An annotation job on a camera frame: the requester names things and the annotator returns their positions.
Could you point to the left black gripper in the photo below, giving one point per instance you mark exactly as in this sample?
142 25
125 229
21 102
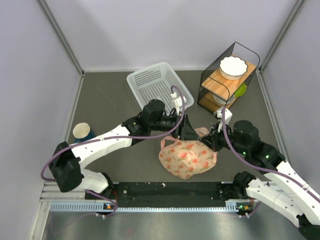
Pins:
188 132

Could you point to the white bowl lower shelf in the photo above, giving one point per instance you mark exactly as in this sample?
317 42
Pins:
219 100

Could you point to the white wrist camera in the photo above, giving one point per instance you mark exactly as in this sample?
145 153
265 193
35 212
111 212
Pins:
223 115
177 102

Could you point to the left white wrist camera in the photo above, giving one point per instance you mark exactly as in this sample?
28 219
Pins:
177 102

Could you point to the black wire wooden shelf rack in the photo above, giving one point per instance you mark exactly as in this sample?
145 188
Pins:
212 82

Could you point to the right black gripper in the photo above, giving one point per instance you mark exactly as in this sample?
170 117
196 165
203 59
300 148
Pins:
213 140

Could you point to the white plastic perforated basket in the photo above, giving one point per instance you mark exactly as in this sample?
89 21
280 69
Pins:
154 82

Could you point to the floral mesh laundry bag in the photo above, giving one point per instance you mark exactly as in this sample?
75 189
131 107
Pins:
184 159

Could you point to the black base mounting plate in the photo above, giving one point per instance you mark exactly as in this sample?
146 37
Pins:
173 194

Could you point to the blue object under cup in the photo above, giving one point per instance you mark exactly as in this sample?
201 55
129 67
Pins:
89 136

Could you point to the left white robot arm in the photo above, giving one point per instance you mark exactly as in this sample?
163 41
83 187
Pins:
68 166

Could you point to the beige paper cup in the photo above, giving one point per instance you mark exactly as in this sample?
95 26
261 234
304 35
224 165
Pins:
81 130

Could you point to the green plate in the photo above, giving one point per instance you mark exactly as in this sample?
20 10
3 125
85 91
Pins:
241 90

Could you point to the white scalloped bowl top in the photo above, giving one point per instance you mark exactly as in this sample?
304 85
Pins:
232 68

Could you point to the perforated metal cable tray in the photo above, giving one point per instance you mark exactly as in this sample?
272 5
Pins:
107 207

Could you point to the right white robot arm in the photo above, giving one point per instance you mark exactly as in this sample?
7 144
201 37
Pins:
298 202

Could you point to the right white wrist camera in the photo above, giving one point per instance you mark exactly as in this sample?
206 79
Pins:
223 115

